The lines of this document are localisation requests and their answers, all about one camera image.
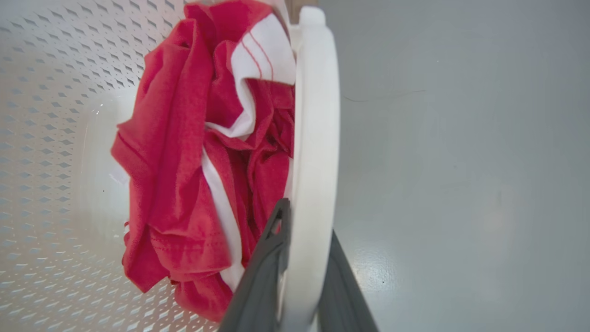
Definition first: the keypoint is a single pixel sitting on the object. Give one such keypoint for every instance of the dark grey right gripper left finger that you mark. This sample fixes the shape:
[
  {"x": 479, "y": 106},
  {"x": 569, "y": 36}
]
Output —
[{"x": 258, "y": 286}]

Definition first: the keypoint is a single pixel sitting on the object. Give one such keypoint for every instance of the red and white garment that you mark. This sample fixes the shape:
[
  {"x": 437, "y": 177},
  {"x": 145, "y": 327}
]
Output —
[{"x": 184, "y": 161}]

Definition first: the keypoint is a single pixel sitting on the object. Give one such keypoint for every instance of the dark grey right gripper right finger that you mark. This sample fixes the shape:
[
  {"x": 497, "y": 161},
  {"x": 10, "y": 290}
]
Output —
[{"x": 343, "y": 295}]

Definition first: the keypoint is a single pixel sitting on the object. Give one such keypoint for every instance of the white perforated plastic laundry basket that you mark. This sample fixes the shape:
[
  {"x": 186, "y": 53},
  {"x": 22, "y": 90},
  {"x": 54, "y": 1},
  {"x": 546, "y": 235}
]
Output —
[{"x": 313, "y": 138}]

